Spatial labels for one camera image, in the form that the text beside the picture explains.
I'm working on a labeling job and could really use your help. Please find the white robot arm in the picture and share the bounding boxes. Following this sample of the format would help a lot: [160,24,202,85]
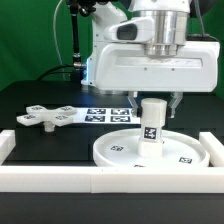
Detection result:
[82,0,220,114]

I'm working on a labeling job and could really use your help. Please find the white fence bar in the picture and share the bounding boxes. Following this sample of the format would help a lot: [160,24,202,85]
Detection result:
[0,166,224,193]
[199,132,224,167]
[0,130,16,166]

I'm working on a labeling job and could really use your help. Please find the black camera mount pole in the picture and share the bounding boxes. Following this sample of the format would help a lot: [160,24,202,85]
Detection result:
[66,0,96,68]

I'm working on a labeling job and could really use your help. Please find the white front fence bar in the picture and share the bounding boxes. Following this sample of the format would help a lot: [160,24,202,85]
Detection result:
[0,166,224,193]

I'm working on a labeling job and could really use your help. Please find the white left fence bar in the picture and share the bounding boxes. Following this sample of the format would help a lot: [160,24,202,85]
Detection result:
[0,130,16,166]

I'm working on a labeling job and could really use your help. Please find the white marker sheet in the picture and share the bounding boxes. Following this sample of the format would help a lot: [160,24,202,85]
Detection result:
[72,108,140,124]

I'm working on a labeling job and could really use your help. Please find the white cross-shaped table base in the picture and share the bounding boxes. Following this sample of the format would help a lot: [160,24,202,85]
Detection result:
[17,105,77,133]

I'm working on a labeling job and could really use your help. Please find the white cable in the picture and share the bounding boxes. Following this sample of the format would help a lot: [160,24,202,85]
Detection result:
[52,0,67,81]

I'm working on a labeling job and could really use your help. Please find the white right fence bar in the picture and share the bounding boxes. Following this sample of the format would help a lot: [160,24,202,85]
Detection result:
[199,132,224,167]

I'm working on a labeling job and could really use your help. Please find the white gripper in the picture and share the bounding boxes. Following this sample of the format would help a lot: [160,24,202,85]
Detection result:
[94,16,220,118]

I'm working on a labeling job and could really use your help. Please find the white round table top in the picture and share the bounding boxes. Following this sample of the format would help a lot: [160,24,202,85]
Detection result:
[93,128,210,168]

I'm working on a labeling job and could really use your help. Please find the black cables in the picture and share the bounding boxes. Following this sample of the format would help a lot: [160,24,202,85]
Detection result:
[36,64,87,82]

